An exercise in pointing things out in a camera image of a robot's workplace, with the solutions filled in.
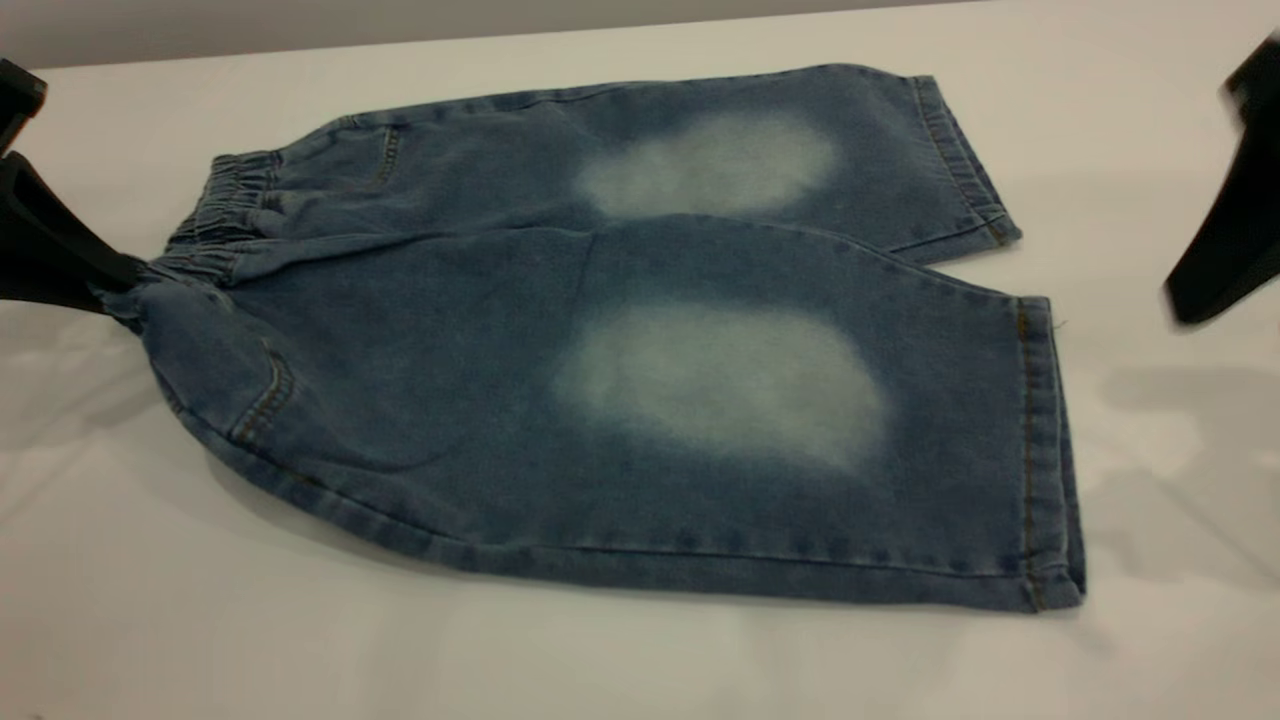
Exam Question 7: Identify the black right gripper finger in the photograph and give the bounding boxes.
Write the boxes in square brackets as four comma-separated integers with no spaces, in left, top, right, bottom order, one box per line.
[1165,108,1280,326]
[1225,35,1280,123]

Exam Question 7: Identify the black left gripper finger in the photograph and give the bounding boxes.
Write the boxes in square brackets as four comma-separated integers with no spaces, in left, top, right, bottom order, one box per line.
[0,58,48,156]
[0,150,147,314]

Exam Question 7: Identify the blue denim pants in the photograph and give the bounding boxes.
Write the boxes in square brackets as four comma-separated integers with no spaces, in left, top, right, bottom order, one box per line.
[98,63,1088,614]

